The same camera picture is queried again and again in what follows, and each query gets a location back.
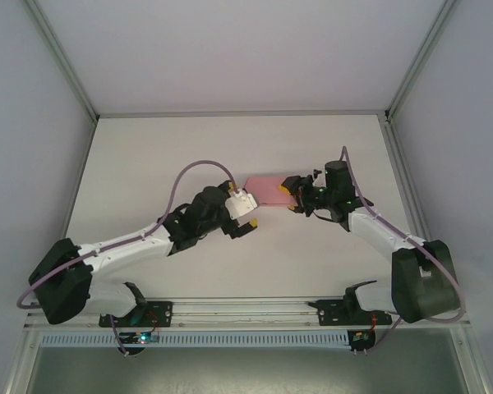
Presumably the pink cloth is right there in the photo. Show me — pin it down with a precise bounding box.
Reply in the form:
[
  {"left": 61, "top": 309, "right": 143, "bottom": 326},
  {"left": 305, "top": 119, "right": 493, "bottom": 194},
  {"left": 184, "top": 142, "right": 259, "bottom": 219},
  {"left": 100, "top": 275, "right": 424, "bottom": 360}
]
[{"left": 244, "top": 176, "right": 297, "bottom": 207}]

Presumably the black mounting plate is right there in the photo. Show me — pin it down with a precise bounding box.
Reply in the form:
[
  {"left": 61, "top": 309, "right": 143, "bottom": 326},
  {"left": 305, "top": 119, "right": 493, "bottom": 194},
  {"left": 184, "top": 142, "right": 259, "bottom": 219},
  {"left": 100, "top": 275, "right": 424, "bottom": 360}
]
[
  {"left": 98, "top": 300, "right": 174, "bottom": 328},
  {"left": 306, "top": 298, "right": 395, "bottom": 328}
]

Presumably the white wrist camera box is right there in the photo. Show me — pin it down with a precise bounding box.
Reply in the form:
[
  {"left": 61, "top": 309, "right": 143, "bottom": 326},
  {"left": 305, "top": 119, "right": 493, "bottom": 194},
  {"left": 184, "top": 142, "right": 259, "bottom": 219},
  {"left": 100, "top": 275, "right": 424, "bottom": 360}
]
[{"left": 224, "top": 189, "right": 259, "bottom": 218}]

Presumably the aluminium frame rail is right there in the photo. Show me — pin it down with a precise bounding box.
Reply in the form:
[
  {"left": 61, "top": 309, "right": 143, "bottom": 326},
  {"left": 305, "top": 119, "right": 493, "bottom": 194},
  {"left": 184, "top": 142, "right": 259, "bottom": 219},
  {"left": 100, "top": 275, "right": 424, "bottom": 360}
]
[
  {"left": 96, "top": 108, "right": 391, "bottom": 120},
  {"left": 384, "top": 118, "right": 435, "bottom": 243}
]

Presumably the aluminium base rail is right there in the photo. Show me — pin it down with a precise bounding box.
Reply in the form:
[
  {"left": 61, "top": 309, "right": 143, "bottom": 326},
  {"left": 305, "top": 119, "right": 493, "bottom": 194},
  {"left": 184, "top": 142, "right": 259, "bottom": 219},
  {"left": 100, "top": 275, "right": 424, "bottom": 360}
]
[{"left": 24, "top": 300, "right": 472, "bottom": 328}]

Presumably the white slotted cable duct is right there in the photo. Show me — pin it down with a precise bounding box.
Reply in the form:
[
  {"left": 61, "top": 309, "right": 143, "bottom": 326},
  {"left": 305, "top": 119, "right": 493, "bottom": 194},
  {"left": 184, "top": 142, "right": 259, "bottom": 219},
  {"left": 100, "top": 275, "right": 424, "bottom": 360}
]
[{"left": 39, "top": 330, "right": 351, "bottom": 350}]

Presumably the short purple cable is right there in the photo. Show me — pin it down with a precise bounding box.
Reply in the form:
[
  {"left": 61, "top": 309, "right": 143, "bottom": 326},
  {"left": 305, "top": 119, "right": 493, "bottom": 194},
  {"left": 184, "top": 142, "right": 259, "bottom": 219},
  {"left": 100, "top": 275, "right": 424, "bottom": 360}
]
[
  {"left": 363, "top": 318, "right": 402, "bottom": 355},
  {"left": 109, "top": 315, "right": 131, "bottom": 357}
]

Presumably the aluminium frame post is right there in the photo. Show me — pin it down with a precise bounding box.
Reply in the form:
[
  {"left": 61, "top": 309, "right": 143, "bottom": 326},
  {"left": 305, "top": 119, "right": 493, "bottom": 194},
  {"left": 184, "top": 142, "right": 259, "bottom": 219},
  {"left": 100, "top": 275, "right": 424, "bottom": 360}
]
[
  {"left": 6, "top": 326, "right": 42, "bottom": 394},
  {"left": 26, "top": 0, "right": 100, "bottom": 122},
  {"left": 462, "top": 323, "right": 493, "bottom": 394},
  {"left": 385, "top": 0, "right": 457, "bottom": 122}
]

